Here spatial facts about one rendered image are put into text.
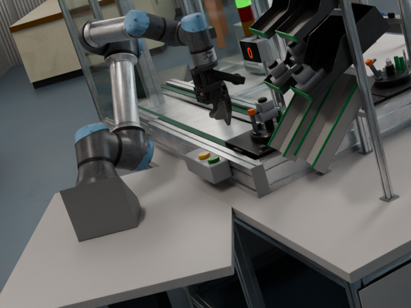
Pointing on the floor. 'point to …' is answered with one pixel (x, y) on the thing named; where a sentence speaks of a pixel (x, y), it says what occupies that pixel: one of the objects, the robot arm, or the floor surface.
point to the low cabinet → (46, 46)
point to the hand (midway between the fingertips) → (229, 120)
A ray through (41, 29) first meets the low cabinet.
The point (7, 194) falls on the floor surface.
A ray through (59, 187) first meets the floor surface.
